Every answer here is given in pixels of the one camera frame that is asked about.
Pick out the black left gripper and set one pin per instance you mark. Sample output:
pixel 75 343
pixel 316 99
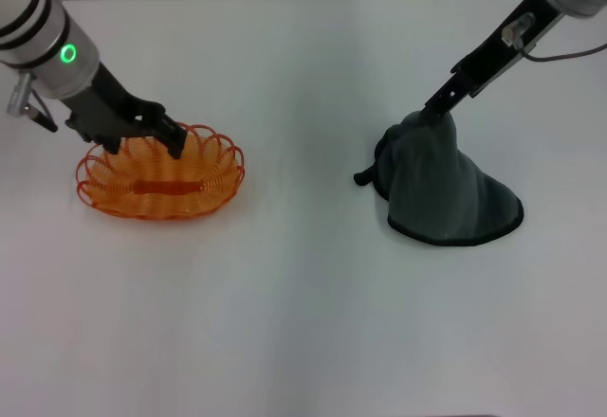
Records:
pixel 102 109

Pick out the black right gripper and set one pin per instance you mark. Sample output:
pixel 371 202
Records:
pixel 512 38

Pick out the orange woven plastic basket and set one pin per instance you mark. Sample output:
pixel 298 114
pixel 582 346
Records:
pixel 166 189

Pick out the grey towel with black trim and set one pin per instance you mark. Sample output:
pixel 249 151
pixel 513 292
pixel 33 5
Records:
pixel 446 189

